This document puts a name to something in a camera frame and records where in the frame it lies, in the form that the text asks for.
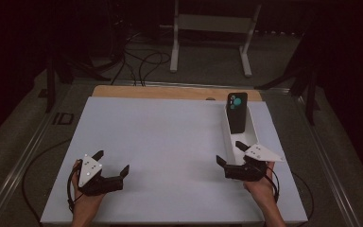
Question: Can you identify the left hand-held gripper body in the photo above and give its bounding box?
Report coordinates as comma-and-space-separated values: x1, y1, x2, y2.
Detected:
78, 153, 125, 197

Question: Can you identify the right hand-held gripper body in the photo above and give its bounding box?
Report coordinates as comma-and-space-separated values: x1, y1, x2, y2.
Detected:
224, 144, 285, 183

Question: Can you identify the white plastic bin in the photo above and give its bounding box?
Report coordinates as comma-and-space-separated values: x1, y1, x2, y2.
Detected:
222, 103, 261, 166

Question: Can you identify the black phone case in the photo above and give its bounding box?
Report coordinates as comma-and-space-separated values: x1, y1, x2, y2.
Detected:
226, 92, 249, 135

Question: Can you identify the person's left hand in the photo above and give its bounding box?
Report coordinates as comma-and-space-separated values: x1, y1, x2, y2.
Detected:
71, 159, 106, 216

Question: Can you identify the person's right hand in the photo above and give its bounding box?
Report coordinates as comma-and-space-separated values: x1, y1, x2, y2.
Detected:
243, 161, 277, 209

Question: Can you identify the black metal stand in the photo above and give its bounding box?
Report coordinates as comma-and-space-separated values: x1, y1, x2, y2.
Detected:
254, 31, 321, 127
38, 56, 112, 114

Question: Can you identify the wooden table board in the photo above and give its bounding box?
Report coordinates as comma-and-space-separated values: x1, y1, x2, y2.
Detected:
92, 84, 263, 102

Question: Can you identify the white metal stand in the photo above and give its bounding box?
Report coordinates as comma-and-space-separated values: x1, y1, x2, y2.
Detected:
169, 0, 263, 79

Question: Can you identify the left hand-held gripper cable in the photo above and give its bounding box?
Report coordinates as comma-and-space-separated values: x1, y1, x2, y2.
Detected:
66, 162, 85, 213

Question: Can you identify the hand-held gripper cable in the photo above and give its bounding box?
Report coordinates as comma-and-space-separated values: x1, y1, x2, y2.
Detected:
264, 166, 281, 203
66, 162, 85, 213

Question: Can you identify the right hand-held gripper cable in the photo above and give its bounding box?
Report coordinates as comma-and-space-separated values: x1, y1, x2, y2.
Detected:
264, 166, 281, 203

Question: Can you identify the long black floor cable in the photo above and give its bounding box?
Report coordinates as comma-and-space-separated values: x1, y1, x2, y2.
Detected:
21, 138, 72, 223
291, 171, 315, 222

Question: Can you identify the metal floor rail frame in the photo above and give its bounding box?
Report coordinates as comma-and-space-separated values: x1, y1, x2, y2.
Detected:
0, 79, 363, 227

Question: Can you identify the black looped floor cable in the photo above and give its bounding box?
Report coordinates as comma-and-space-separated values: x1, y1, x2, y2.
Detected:
110, 31, 172, 87

